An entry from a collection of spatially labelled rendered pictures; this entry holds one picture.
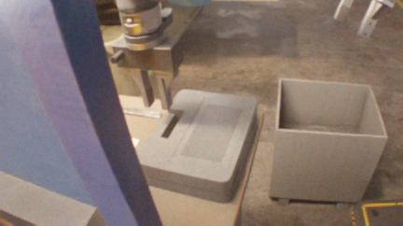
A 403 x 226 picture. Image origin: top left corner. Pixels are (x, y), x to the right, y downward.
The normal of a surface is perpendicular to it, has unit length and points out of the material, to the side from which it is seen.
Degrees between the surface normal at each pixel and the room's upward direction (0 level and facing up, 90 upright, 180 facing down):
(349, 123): 90
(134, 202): 90
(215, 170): 0
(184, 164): 0
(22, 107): 90
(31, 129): 90
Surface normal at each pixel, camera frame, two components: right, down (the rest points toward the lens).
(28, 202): -0.10, -0.80
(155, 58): -0.33, 0.58
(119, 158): 0.95, 0.11
